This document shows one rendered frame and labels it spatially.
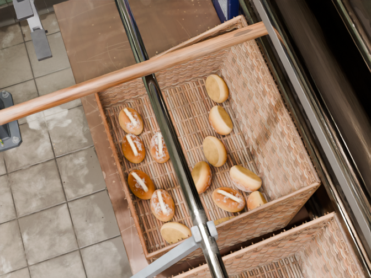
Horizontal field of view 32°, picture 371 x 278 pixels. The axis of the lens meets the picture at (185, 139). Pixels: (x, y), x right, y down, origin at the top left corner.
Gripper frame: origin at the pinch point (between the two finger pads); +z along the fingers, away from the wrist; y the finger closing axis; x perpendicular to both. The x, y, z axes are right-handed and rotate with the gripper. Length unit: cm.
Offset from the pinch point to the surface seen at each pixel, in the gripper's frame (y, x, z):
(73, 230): 133, 20, -10
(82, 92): 13.3, -4.8, 7.4
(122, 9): 15.9, -18.8, -11.8
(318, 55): -7, -46, 28
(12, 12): 129, 20, -117
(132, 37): 15.9, -18.6, -3.9
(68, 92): 12.8, -2.0, 6.6
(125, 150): 70, -9, -5
